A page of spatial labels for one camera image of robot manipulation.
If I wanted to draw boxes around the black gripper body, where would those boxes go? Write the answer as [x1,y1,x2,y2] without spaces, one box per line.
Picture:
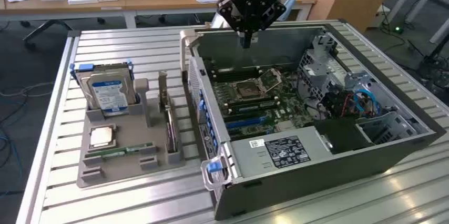
[229,0,281,32]

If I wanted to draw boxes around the black NVIDIA graphics card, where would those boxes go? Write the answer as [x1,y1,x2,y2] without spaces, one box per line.
[157,70,181,154]

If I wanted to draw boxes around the metal socket cover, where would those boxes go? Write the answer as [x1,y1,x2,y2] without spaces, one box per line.
[257,67,283,88]

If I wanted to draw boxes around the white socket box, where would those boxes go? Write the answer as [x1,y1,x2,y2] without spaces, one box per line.
[372,11,386,29]

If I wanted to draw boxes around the metal disk bay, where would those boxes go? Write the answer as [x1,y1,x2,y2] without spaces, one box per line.
[297,33,351,98]
[355,112,420,146]

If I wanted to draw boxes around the CPU socket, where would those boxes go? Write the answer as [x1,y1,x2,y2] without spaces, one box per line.
[233,79,266,101]

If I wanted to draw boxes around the green motherboard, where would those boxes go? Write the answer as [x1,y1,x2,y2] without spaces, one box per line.
[202,59,315,140]

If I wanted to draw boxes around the long expansion slot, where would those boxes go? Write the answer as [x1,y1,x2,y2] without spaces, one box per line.
[222,116,267,128]
[226,125,274,134]

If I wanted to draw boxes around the hard disk in blue caddy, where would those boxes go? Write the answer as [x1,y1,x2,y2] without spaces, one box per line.
[70,60,137,109]

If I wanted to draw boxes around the hard disk with blue label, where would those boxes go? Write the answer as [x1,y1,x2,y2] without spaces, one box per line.
[83,73,130,116]

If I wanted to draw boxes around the black tripod stand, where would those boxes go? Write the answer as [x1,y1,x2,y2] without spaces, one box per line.
[406,21,449,83]

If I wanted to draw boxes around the black plastic air shroud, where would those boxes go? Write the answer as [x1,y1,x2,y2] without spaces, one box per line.
[313,117,375,155]

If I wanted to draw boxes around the black chair base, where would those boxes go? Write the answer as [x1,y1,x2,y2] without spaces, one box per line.
[22,18,75,50]

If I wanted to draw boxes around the grey power supply unit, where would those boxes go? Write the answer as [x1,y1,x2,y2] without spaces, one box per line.
[227,126,333,179]

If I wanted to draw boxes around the silver CPU chip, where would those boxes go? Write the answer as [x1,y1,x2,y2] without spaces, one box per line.
[89,126,114,148]

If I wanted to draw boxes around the bare green RAM stick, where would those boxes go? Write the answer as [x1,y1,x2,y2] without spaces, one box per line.
[85,142,154,158]

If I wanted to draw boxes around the grey parts rack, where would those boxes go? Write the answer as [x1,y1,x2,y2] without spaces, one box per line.
[75,78,186,188]

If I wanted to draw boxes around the open black PC case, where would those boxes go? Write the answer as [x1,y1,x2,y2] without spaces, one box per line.
[178,18,447,221]

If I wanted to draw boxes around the black wire bundle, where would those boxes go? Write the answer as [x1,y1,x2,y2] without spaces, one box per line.
[317,91,346,119]

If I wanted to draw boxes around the red disk wire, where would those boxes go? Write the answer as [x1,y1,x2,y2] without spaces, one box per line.
[341,94,354,117]

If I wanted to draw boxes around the blue disk wire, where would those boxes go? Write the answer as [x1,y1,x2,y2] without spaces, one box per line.
[351,89,380,118]

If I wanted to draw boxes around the white floor cable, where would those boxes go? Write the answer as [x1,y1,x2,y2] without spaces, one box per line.
[0,82,53,98]

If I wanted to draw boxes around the blue floor cable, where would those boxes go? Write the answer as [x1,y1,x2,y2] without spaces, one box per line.
[0,97,29,198]

